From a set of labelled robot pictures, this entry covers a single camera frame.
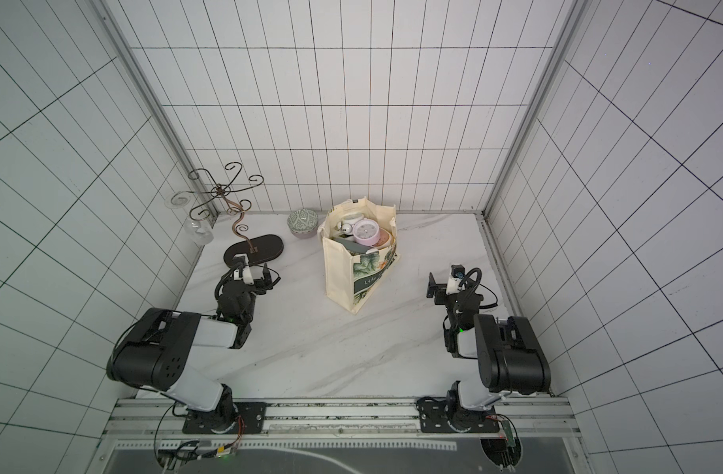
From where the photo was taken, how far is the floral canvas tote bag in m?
0.80

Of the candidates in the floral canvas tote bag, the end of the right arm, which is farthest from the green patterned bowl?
the end of the right arm

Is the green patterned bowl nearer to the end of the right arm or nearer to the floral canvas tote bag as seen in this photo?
the floral canvas tote bag

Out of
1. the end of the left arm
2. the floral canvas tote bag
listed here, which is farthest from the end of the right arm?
the end of the left arm
